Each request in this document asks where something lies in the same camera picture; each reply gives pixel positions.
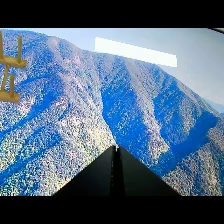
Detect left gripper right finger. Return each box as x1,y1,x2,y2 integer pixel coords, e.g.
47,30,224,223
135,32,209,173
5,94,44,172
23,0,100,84
116,145,181,197

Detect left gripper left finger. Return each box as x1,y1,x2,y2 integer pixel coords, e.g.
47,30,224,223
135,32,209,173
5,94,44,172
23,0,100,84
54,145,118,197

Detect pale wooden rack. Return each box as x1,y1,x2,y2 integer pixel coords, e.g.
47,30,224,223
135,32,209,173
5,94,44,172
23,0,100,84
0,31,28,103

